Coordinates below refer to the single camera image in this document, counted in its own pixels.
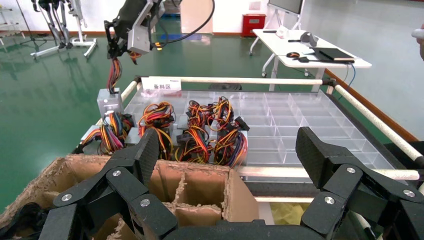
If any white label sign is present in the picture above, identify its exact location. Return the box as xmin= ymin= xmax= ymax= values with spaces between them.
xmin=141 ymin=76 xmax=182 ymax=93

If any red cabinet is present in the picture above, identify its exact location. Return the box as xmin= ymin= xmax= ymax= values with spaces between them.
xmin=241 ymin=13 xmax=267 ymax=38

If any black laptop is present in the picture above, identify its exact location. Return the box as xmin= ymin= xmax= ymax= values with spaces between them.
xmin=311 ymin=47 xmax=356 ymax=64

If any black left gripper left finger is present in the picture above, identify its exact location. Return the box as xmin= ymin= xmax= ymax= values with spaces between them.
xmin=53 ymin=128 xmax=179 ymax=240

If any clear plastic compartment tray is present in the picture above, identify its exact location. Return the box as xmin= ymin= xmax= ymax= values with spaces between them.
xmin=124 ymin=90 xmax=397 ymax=167

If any yellow plastic sheet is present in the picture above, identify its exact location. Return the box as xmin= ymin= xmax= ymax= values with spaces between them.
xmin=269 ymin=202 xmax=314 ymax=226

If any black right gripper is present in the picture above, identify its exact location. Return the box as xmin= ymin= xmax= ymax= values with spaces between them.
xmin=104 ymin=0 xmax=150 ymax=61

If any blue hanging cable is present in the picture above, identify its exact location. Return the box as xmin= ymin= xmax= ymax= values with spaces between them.
xmin=347 ymin=63 xmax=358 ymax=88

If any silver power supply with wires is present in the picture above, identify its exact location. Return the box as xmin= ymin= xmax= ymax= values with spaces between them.
xmin=81 ymin=110 xmax=137 ymax=157
xmin=211 ymin=115 xmax=252 ymax=168
xmin=185 ymin=96 xmax=234 ymax=133
xmin=174 ymin=125 xmax=214 ymax=165
xmin=137 ymin=100 xmax=176 ymax=162

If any beige door panel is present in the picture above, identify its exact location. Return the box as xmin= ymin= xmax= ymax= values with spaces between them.
xmin=180 ymin=0 xmax=214 ymax=34

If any white desk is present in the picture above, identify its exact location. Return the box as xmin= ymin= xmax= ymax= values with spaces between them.
xmin=250 ymin=28 xmax=373 ymax=92

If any grey headset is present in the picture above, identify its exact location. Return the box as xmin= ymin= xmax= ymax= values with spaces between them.
xmin=299 ymin=31 xmax=320 ymax=47

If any white wheeled equipment stand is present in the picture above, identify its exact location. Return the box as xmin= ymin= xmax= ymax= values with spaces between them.
xmin=29 ymin=0 xmax=99 ymax=60

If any brown cardboard divider box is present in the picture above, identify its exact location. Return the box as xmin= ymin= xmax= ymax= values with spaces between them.
xmin=0 ymin=153 xmax=260 ymax=240

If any monitor on rolling stand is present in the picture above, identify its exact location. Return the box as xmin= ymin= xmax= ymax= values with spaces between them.
xmin=261 ymin=0 xmax=304 ymax=31

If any person hand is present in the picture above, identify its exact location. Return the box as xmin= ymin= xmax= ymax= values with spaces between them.
xmin=411 ymin=23 xmax=424 ymax=63

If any silver power supply with fan grille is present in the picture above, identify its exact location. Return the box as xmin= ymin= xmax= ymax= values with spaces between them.
xmin=96 ymin=51 xmax=143 ymax=117

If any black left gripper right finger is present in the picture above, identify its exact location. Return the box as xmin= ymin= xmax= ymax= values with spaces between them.
xmin=295 ymin=126 xmax=424 ymax=238

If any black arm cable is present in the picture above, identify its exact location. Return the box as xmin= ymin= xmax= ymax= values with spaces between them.
xmin=149 ymin=0 xmax=216 ymax=46

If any black coiled floor cable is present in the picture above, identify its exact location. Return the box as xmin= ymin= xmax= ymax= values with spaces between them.
xmin=208 ymin=82 xmax=243 ymax=91

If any clear plastic parts bag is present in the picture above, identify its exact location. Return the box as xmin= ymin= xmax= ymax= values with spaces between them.
xmin=140 ymin=89 xmax=173 ymax=99

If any white lower rack pipe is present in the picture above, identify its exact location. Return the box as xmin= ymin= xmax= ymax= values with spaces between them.
xmin=255 ymin=196 xmax=314 ymax=204

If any silver power supply unit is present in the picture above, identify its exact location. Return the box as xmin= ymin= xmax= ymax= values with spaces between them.
xmin=127 ymin=0 xmax=155 ymax=56

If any black cable bundle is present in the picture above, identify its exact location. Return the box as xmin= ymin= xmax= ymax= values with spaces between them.
xmin=0 ymin=202 xmax=51 ymax=240

